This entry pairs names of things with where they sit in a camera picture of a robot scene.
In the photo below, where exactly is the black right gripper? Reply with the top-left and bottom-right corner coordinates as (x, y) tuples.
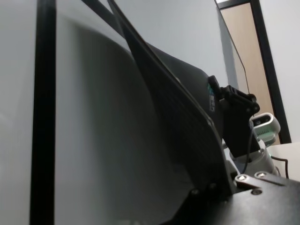
(207, 75), (261, 158)

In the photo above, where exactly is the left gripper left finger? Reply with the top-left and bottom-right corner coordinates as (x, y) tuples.
(203, 180), (225, 202)

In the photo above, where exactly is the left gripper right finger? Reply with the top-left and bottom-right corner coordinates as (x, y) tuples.
(228, 160), (260, 192)

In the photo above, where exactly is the black robot print poster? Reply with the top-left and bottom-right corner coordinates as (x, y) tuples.
(106, 0), (235, 195)

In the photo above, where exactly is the brown wooden door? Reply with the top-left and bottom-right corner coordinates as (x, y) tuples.
(219, 2), (282, 146)

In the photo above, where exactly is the black cable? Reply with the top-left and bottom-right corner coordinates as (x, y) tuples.
(270, 157), (289, 180)

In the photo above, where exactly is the brown door with black frame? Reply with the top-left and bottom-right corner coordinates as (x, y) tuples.
(213, 0), (293, 144)

